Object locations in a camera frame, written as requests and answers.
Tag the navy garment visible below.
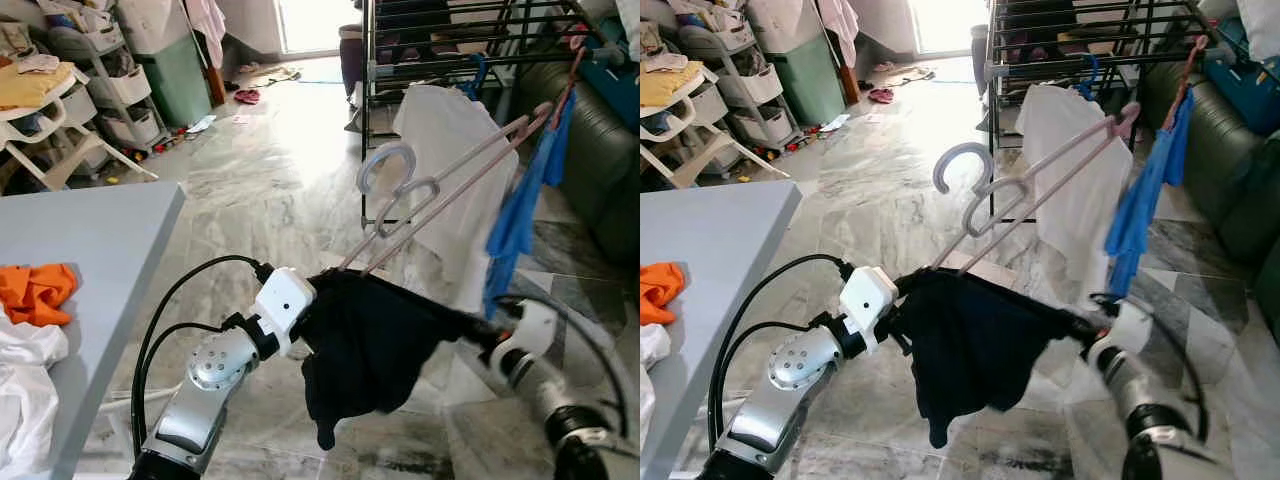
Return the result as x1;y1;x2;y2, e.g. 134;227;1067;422
300;270;491;451
885;268;1096;449

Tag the white shirt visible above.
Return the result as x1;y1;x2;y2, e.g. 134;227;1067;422
1015;85;1136;301
0;310;69;476
393;85;521;311
640;322;671;441

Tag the red brown hanger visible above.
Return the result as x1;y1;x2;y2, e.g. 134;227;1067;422
555;35;591;131
1165;35;1211;131

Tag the blue shirt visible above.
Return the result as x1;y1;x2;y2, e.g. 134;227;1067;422
483;90;576;316
1105;90;1196;301

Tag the orange cloth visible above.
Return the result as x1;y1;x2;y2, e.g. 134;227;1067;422
0;263;79;326
640;262;688;326

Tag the dark green sofa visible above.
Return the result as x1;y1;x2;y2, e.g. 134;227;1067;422
1140;60;1280;346
515;60;641;266

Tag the light blue folding table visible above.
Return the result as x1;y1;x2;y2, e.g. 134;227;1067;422
640;180;803;480
0;180;186;480

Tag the black metal drying rack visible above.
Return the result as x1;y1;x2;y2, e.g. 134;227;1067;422
360;0;621;231
985;0;1241;151

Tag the white high chair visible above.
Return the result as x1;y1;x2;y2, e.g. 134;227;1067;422
640;60;786;191
0;60;159;191

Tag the blue bag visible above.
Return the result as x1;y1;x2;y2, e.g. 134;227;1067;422
1205;20;1280;136
580;40;641;131

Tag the yellow cushion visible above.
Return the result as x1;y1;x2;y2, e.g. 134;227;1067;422
640;62;706;108
0;62;73;111

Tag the white pillow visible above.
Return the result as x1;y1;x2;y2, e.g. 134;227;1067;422
1235;0;1280;61
612;0;641;46

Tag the white storage trolley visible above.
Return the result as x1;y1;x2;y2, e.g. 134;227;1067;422
680;10;801;151
45;10;161;151

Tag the green bin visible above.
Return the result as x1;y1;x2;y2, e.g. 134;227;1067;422
135;35;213;126
768;35;846;126

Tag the pink cloth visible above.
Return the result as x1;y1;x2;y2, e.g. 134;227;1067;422
815;0;859;66
185;0;226;66

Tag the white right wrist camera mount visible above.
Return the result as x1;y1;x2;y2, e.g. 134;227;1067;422
490;300;559;366
1095;300;1151;356

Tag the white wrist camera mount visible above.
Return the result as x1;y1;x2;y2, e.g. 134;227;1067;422
490;300;559;366
1095;300;1151;356
838;265;899;353
253;267;318;356

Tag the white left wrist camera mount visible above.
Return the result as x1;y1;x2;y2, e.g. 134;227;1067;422
838;265;899;353
253;267;318;356

